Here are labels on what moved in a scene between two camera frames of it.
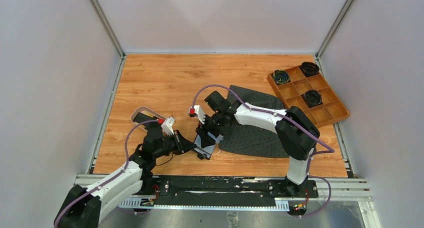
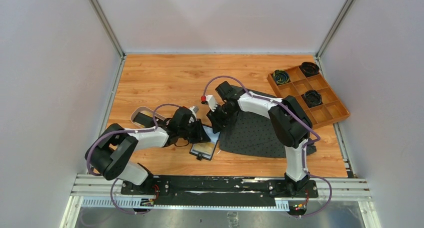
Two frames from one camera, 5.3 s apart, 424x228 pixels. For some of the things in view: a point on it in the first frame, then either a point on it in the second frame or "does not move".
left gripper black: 184,145 -> 200,135
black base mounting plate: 211,190 does not move
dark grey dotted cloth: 245,138 does not move
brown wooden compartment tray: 332,107 does not move
